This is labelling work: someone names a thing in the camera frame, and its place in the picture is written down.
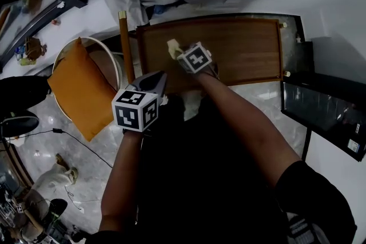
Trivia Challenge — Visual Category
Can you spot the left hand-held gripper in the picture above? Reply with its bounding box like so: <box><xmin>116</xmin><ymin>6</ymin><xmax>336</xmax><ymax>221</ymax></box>
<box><xmin>111</xmin><ymin>70</ymin><xmax>169</xmax><ymax>133</ymax></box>

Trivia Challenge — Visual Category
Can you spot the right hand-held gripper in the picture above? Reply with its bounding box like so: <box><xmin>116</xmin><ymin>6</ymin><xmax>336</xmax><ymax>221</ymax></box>
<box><xmin>176</xmin><ymin>41</ymin><xmax>213</xmax><ymax>75</ymax></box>

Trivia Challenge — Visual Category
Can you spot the pale yellow cloth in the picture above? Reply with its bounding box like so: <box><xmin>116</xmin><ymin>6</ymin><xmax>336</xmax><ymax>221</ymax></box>
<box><xmin>166</xmin><ymin>39</ymin><xmax>184</xmax><ymax>60</ymax></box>

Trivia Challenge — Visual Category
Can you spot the person's left forearm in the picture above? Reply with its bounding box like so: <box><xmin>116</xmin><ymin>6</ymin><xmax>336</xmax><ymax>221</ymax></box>
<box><xmin>98</xmin><ymin>130</ymin><xmax>144</xmax><ymax>234</ymax></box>

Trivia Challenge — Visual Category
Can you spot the person's right forearm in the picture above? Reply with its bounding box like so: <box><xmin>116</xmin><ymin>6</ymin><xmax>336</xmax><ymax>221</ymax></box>
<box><xmin>196</xmin><ymin>71</ymin><xmax>303</xmax><ymax>189</ymax></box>

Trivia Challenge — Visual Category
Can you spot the black glass-door cabinet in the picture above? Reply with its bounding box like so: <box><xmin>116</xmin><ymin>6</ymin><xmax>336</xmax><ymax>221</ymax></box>
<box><xmin>280</xmin><ymin>71</ymin><xmax>366</xmax><ymax>162</ymax></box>

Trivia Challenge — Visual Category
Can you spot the round white chair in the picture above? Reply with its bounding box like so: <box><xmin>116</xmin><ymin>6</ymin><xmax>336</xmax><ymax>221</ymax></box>
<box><xmin>52</xmin><ymin>36</ymin><xmax>126</xmax><ymax>123</ymax></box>

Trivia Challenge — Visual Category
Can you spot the orange cushion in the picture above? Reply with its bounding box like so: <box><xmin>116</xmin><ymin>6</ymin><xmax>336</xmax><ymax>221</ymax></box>
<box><xmin>47</xmin><ymin>37</ymin><xmax>121</xmax><ymax>142</ymax></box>

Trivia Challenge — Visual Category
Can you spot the person's black clothing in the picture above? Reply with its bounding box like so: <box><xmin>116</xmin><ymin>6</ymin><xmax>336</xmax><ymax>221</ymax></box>
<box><xmin>85</xmin><ymin>94</ymin><xmax>358</xmax><ymax>244</ymax></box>

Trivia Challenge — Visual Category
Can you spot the small brown bag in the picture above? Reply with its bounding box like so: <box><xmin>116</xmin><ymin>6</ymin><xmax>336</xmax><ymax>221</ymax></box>
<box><xmin>25</xmin><ymin>36</ymin><xmax>48</xmax><ymax>61</ymax></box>

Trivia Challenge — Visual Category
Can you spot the black office chair seat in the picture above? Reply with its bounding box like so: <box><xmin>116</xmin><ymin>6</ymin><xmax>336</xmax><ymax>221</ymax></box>
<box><xmin>0</xmin><ymin>110</ymin><xmax>40</xmax><ymax>138</ymax></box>

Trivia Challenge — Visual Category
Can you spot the black round stool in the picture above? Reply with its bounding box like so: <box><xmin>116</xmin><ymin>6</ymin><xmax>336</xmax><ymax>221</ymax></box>
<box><xmin>42</xmin><ymin>198</ymin><xmax>69</xmax><ymax>228</ymax></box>

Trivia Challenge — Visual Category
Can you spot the wooden shelf with clutter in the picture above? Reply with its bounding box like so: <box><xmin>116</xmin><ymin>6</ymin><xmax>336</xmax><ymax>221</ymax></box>
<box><xmin>0</xmin><ymin>179</ymin><xmax>86</xmax><ymax>244</ymax></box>

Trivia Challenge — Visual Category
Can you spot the grey striped shoulder strap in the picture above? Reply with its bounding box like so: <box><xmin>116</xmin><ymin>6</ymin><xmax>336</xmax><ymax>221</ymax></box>
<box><xmin>287</xmin><ymin>214</ymin><xmax>324</xmax><ymax>244</ymax></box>

